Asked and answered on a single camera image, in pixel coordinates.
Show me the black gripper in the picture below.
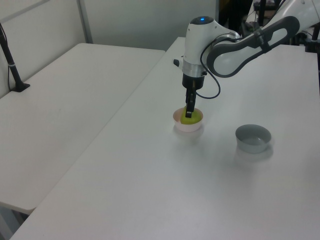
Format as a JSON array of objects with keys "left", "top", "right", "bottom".
[{"left": 181, "top": 73, "right": 206, "bottom": 119}]

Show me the green pear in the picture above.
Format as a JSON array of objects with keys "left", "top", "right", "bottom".
[{"left": 179, "top": 106, "right": 203, "bottom": 126}]

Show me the pink bowl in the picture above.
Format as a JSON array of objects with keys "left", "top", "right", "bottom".
[{"left": 172, "top": 106, "right": 204, "bottom": 133}]

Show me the grey bowl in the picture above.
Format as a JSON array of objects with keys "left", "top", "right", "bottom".
[{"left": 234, "top": 124, "right": 272, "bottom": 154}]

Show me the white side table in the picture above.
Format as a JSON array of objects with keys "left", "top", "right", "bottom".
[{"left": 0, "top": 42, "right": 167, "bottom": 215}]

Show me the black tripod stand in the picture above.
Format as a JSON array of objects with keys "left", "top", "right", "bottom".
[{"left": 303, "top": 21, "right": 320, "bottom": 54}]

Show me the black pole with base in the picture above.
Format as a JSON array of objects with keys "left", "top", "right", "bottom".
[{"left": 0, "top": 21, "right": 31, "bottom": 93}]

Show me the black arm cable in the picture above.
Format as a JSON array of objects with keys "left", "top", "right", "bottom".
[{"left": 199, "top": 36, "right": 222, "bottom": 100}]

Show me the aluminium partition post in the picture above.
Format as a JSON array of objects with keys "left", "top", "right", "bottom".
[{"left": 76, "top": 0, "right": 94, "bottom": 45}]

